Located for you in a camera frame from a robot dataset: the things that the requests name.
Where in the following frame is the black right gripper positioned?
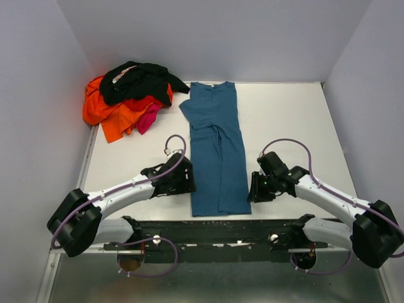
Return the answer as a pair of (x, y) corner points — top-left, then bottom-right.
(246, 170), (278, 202)

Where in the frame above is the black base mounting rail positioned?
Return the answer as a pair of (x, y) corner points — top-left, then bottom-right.
(64, 217), (369, 264)

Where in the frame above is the black t shirt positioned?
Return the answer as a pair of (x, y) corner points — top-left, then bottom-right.
(99, 61), (190, 107)

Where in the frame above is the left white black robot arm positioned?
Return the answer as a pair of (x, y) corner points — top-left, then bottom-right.
(47, 152), (196, 257)

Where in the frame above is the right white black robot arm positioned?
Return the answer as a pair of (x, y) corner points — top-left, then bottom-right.
(247, 151), (403, 268)

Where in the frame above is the red t shirt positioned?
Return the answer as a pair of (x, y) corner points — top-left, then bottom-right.
(124, 95), (165, 112)

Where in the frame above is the teal blue t shirt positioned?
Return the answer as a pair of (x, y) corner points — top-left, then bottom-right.
(179, 82), (251, 217)

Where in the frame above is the aluminium frame rail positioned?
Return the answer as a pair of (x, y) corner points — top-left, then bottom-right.
(49, 225), (386, 255)

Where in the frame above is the magenta pink t shirt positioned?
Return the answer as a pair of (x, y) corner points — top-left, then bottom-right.
(136, 104), (160, 135)

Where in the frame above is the orange t shirt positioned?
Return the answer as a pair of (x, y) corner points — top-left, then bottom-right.
(82, 74), (174, 143)

